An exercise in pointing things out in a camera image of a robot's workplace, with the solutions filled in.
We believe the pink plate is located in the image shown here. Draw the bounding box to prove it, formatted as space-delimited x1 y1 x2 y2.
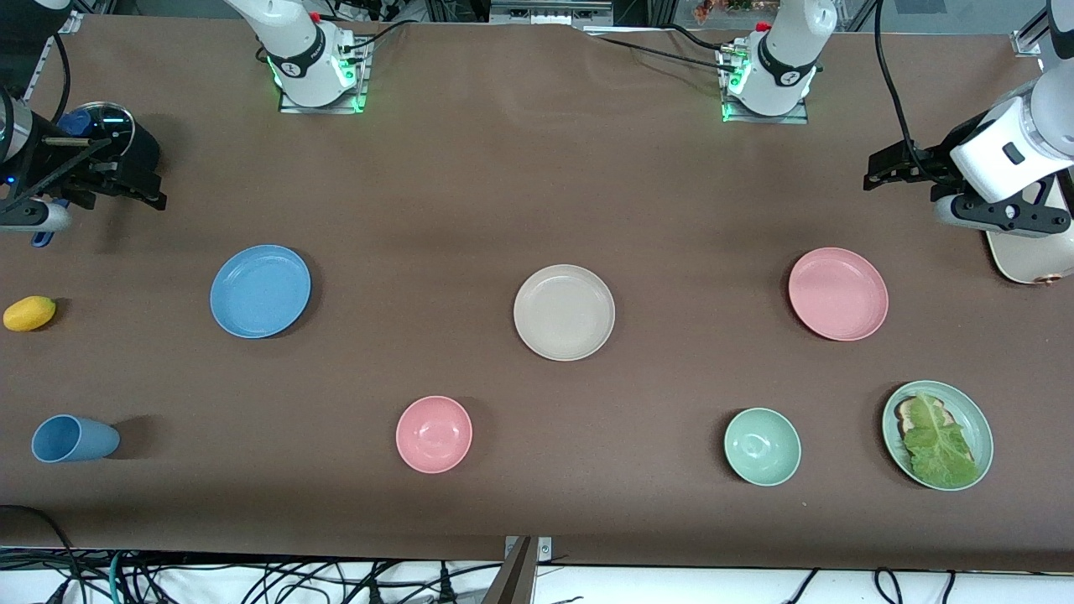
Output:
787 247 889 342

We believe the blue cup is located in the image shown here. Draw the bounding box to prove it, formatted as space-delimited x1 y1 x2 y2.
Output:
31 414 121 464

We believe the metal clamp bracket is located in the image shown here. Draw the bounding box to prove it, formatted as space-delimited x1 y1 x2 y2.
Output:
503 535 553 561

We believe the green plate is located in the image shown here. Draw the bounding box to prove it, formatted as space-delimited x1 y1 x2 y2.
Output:
881 380 995 492

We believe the black base cable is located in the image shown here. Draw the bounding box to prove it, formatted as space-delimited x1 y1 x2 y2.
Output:
586 30 739 75
661 23 727 53
340 17 414 58

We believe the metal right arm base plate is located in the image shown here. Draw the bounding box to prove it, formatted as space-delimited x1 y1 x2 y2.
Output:
277 35 371 115

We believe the blue plate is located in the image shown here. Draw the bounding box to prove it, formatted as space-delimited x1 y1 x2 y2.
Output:
210 244 312 340

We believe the green lettuce leaf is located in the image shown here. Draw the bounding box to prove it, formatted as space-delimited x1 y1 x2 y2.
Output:
902 392 981 489

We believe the black right base cable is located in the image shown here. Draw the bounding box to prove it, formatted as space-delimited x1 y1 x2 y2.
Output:
340 17 414 58

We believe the aluminium frame rail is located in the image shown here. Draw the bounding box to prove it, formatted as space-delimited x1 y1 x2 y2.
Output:
1011 10 1051 58
23 10 85 102

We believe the brown table cover cloth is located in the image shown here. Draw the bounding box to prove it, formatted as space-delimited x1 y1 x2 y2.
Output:
0 13 1074 573

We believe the yellow lemon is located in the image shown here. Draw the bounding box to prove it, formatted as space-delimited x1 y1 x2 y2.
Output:
3 295 57 332

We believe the pink bowl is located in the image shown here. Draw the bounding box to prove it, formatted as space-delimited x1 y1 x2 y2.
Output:
395 395 473 475

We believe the dark brown support leg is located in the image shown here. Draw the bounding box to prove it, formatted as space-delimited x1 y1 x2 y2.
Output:
480 537 538 604

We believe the beige toaster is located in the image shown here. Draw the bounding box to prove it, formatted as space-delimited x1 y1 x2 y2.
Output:
986 172 1074 286

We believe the black pot with blue handle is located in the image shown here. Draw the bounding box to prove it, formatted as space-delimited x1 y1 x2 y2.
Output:
32 101 162 249

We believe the orange red toy food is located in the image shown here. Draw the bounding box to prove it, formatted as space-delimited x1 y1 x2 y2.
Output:
693 0 761 23

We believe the beige plate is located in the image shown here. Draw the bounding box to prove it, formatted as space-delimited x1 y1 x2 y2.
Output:
513 264 616 362

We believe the black left base cable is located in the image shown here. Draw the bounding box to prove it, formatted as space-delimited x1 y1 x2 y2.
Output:
586 30 739 75
661 23 727 53

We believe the green bowl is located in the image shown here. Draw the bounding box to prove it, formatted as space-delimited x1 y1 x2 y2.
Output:
723 407 802 487

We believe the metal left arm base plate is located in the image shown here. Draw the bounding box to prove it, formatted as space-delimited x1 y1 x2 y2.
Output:
720 44 811 125

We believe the toast bread slice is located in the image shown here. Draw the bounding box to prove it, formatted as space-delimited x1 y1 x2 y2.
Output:
894 397 949 438

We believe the grey metal frame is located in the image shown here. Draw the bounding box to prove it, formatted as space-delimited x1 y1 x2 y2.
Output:
489 0 615 26

